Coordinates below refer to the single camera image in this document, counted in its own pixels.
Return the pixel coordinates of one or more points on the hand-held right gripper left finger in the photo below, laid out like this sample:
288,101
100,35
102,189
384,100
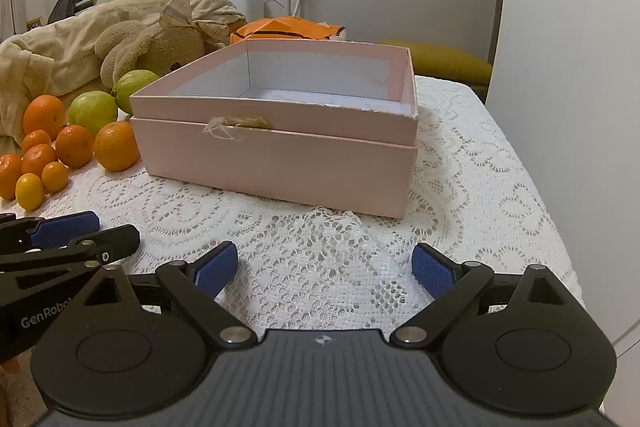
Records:
217,274

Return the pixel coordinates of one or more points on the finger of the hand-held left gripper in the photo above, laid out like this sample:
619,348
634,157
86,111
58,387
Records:
65,226
117,241

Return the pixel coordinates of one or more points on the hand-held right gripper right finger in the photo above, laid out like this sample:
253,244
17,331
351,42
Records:
432,272

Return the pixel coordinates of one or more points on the pink cardboard box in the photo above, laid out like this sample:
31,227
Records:
280,167

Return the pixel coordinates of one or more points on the green guava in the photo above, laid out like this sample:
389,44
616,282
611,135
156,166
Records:
135,82
92,112

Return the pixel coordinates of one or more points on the orange kumquat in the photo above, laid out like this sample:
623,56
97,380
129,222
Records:
54,176

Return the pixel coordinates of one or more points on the small tangerine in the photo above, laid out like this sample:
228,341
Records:
9,176
36,139
38,161

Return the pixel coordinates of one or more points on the white lace tablecloth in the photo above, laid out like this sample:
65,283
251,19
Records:
325,247

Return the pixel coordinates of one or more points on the beige blanket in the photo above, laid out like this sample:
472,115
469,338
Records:
50,47

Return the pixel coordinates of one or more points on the brown teddy bear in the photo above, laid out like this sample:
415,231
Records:
150,44

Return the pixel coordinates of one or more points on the olive cushion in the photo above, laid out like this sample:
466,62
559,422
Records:
450,59

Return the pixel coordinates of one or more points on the orange bag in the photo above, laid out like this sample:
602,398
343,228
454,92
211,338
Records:
280,26

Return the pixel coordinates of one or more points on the white appliance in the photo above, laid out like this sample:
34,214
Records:
255,6

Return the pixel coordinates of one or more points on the small picture frame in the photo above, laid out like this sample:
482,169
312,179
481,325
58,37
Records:
34,23

